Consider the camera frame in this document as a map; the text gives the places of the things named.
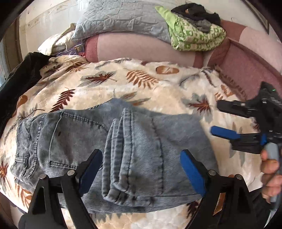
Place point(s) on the person's right hand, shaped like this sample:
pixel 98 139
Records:
pixel 270 180

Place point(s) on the grey denim pants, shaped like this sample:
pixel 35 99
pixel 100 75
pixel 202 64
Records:
pixel 141 170

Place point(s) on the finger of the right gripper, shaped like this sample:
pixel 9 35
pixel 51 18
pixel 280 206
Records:
pixel 224 133
pixel 234 107

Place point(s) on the black clothes on blanket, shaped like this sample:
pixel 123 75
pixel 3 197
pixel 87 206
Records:
pixel 196 15

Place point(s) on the grey quilted pillow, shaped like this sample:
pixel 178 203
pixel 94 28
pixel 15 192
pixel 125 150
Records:
pixel 139 17

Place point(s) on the black jacket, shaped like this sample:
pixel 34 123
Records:
pixel 21 79

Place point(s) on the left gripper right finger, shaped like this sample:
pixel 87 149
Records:
pixel 196 172

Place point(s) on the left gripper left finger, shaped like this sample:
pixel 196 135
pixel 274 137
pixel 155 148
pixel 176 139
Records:
pixel 87 171

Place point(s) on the cream cloth bundle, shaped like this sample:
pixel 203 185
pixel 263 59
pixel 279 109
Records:
pixel 59 42

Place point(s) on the pink sofa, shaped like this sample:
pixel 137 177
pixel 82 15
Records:
pixel 245 58

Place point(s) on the green patterned folded blanket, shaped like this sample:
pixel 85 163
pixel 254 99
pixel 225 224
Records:
pixel 186 37

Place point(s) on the purple packet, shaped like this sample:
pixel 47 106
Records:
pixel 76 50

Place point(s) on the leaf pattern fleece blanket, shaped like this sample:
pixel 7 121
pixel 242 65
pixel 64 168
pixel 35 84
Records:
pixel 56 111

